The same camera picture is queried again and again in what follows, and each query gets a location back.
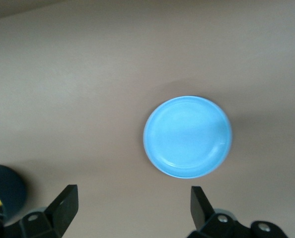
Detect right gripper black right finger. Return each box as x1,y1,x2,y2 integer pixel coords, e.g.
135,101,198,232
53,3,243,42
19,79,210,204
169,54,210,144
187,185,252,238

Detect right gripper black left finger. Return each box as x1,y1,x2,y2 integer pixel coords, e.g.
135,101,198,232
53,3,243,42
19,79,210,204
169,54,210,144
19,184,78,238

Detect blue round plate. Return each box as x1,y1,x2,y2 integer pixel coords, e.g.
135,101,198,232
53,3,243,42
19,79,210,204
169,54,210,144
142,95,234,179

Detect brown table cover mat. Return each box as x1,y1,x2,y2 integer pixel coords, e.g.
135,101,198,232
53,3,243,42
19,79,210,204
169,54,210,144
0,2,295,238

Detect black pot with blue handle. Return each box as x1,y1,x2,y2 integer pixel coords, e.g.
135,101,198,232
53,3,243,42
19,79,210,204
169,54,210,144
0,163,28,219

